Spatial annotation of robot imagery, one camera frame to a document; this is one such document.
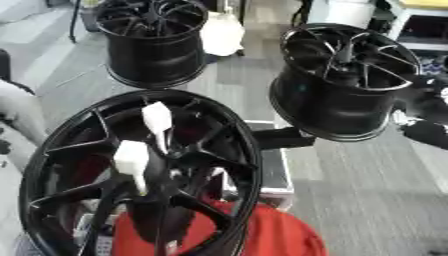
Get white bag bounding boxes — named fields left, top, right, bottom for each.
left=199, top=11, right=247, bottom=57

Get white bin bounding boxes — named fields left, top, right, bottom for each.
left=304, top=0, right=378, bottom=30

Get black mounting bracket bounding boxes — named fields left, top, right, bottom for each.
left=250, top=126, right=319, bottom=151

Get black wheel rim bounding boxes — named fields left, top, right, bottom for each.
left=267, top=22, right=424, bottom=143
left=92, top=0, right=212, bottom=90

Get large black spoked wheel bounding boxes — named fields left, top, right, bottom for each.
left=17, top=89, right=265, bottom=256

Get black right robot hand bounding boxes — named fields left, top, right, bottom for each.
left=392, top=74, right=448, bottom=151

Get white shelf unit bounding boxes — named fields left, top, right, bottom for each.
left=386, top=0, right=448, bottom=52

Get white frame stand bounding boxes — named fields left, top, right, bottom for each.
left=220, top=119, right=298, bottom=212

